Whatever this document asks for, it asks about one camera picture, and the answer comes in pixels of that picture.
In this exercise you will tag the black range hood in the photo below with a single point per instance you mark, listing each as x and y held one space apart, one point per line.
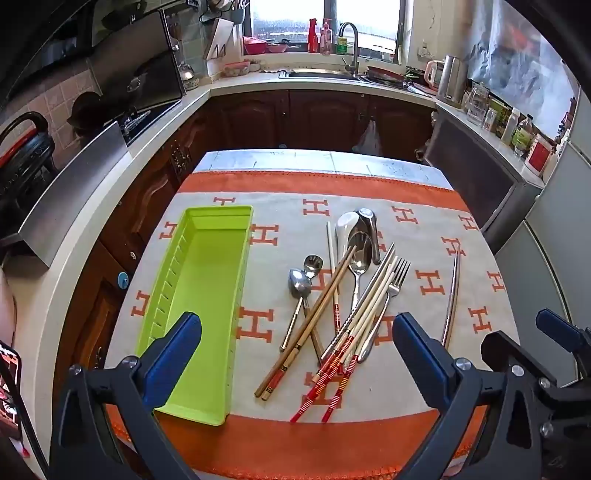
134 50

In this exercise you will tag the patterned pink bowl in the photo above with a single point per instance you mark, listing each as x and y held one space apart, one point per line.
236 68

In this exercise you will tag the large steel spoon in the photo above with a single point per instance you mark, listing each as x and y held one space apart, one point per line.
362 258

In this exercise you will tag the pink bottle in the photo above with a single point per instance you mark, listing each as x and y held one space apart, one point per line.
326 39

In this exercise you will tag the steel splash guard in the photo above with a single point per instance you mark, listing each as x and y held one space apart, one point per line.
78 194

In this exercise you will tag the grey refrigerator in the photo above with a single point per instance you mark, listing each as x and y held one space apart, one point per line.
554 240

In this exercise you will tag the white electric kettle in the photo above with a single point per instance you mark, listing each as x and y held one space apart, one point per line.
433 74

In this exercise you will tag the red bowl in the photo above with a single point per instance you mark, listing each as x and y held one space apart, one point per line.
278 48

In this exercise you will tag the black wok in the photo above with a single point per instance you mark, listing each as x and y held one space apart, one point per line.
90 113

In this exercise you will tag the white cutting board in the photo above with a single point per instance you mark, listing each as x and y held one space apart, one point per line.
224 37

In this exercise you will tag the steel soup spoon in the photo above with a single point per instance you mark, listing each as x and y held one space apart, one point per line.
367 216

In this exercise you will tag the row of condiment bottles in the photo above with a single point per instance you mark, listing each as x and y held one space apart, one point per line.
508 124

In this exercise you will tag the green bottle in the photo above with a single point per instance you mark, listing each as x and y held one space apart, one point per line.
341 45

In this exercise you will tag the pink basin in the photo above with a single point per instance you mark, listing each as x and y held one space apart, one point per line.
255 46

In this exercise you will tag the wall poster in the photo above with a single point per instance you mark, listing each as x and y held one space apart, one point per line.
517 55

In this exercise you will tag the steel teapot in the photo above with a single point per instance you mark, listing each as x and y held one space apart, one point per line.
187 76

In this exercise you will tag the smartphone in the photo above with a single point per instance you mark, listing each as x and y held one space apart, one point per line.
9 392

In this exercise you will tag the steel faucet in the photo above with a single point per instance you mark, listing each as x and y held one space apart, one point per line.
354 46

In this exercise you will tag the small steel spoon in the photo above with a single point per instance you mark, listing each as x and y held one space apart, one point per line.
298 282

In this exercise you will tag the orange patterned blanket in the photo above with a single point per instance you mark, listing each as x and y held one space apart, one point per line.
277 212

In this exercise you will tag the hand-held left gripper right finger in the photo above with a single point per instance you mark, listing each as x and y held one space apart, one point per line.
418 360

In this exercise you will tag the gas stove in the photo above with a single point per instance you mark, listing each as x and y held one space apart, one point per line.
147 120

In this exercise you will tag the steel chopstick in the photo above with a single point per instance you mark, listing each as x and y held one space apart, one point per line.
455 295
452 295

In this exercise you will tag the blue round sticker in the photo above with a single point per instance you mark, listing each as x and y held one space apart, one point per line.
122 280

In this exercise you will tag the steel sink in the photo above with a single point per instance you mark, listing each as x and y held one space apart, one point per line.
318 74

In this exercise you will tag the brown wooden chopstick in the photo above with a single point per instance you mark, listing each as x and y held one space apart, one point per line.
309 315
315 318

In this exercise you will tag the red bottle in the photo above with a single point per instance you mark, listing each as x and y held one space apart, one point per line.
313 37

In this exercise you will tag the steel fork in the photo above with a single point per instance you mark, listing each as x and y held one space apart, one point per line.
395 288

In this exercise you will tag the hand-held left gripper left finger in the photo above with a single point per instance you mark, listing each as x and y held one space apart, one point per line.
173 355

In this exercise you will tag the black pressure cooker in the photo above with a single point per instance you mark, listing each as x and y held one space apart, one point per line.
25 157

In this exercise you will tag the green plastic tray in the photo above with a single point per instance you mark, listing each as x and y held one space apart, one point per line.
203 277

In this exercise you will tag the dark grey appliance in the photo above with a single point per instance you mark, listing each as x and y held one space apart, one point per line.
475 170

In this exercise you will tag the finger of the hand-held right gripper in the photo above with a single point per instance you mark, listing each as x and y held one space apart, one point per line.
556 327
501 348

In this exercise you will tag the red pan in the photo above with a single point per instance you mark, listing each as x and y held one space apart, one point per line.
385 74

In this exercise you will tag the white ceramic spoon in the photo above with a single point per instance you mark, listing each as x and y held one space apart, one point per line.
345 228

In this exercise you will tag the kitchen window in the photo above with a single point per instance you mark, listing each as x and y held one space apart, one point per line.
286 18

